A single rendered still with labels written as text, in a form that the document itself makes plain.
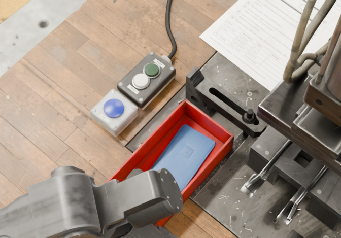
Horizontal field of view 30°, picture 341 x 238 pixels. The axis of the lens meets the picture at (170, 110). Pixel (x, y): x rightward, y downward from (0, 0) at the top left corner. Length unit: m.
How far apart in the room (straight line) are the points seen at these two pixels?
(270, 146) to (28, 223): 0.54
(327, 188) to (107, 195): 0.49
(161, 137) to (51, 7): 1.41
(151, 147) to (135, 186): 0.47
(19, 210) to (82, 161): 0.49
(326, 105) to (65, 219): 0.39
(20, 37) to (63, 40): 1.14
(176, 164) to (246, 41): 0.32
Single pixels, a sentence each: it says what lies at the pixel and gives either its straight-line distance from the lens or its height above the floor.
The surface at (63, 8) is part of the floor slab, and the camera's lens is 2.54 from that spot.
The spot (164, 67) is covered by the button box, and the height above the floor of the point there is 0.93.
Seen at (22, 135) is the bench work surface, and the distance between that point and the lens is 1.28.
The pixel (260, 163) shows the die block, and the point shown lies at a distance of 1.17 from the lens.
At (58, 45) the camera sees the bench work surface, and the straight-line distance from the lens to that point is 1.36.
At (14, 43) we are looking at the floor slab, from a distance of 2.49.
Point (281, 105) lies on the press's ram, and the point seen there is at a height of 1.14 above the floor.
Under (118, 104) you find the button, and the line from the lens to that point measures 1.23.
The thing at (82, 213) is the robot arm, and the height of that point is 1.34.
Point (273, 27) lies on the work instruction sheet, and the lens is 1.38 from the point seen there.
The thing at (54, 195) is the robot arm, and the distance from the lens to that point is 0.74.
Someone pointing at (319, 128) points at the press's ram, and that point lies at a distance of 0.96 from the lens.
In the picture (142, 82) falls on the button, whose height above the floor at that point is 0.94.
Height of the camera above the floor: 2.03
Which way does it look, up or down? 63 degrees down
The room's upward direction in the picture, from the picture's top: 1 degrees counter-clockwise
